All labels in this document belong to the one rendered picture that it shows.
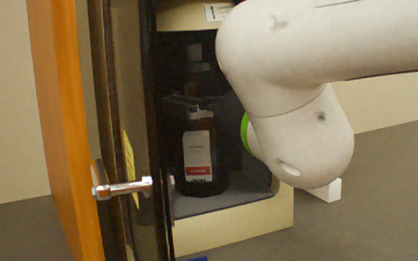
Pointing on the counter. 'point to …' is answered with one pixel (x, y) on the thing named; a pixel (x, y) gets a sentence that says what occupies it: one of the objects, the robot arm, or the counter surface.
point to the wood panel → (63, 113)
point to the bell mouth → (192, 12)
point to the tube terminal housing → (208, 236)
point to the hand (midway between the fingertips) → (196, 93)
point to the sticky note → (130, 165)
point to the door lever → (100, 183)
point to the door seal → (160, 121)
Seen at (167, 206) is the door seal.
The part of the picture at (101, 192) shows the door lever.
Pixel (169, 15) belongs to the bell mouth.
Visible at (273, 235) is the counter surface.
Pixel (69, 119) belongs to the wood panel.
